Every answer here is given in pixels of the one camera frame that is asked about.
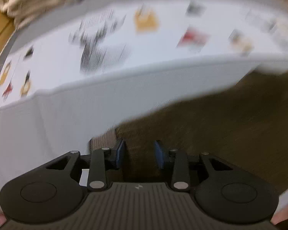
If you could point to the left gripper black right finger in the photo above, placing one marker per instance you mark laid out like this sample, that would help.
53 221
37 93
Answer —
183 172

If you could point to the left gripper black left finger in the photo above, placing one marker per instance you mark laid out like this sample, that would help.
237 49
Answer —
97 164

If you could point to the olive corduroy pants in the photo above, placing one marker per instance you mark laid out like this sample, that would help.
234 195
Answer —
246 125

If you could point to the grey bed sheet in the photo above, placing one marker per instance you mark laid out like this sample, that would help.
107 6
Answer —
48 124

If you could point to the white printed deer cloth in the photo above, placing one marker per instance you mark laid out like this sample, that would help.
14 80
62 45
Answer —
141 35

